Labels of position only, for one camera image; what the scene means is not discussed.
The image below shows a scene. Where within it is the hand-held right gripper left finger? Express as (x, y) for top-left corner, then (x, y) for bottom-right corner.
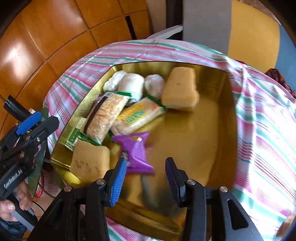
(28, 157), (128, 241)

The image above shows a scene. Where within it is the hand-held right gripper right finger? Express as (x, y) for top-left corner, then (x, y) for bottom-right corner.
(165, 157), (264, 241)

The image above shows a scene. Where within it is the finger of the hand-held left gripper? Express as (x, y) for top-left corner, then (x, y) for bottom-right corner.
(0, 112), (42, 150)
(0, 116), (59, 168)

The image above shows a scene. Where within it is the green white small box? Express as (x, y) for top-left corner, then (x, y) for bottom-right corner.
(65, 117), (87, 151)

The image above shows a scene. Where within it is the purple snack packet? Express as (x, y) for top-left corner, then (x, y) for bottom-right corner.
(112, 132), (155, 175)
(95, 94), (107, 109)

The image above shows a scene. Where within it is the yellow sponge with brown print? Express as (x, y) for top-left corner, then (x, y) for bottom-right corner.
(70, 138), (111, 182)

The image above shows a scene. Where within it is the gold metal tin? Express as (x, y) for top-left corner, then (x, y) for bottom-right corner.
(50, 61), (238, 241)

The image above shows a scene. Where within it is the brown cracker packet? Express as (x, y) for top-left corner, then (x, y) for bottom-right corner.
(84, 91), (132, 145)

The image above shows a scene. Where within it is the green yellow snack packet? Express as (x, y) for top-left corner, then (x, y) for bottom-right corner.
(110, 95), (167, 136)

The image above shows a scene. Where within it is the white mesh ball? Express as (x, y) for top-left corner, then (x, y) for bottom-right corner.
(144, 74), (165, 99)
(103, 70), (127, 93)

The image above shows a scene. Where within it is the plain yellow sponge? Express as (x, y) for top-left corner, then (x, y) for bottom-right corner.
(161, 67), (200, 112)

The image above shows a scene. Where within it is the white grey sock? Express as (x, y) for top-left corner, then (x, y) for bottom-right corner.
(118, 73), (145, 101)

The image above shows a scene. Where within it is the person's left forearm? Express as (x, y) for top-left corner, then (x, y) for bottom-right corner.
(0, 219), (28, 241)

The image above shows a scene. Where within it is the person's left hand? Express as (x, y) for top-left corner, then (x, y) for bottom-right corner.
(0, 181), (33, 223)

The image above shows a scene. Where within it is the black tube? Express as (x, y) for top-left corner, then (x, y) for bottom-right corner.
(3, 95), (35, 117)

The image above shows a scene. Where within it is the striped pink green tablecloth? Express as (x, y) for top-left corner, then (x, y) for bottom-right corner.
(43, 38), (296, 241)

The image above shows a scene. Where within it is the dark red cloth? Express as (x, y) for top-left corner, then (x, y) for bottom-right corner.
(265, 68), (296, 98)

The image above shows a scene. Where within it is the grey yellow blue chair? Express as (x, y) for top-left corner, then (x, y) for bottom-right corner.
(146, 0), (292, 72)

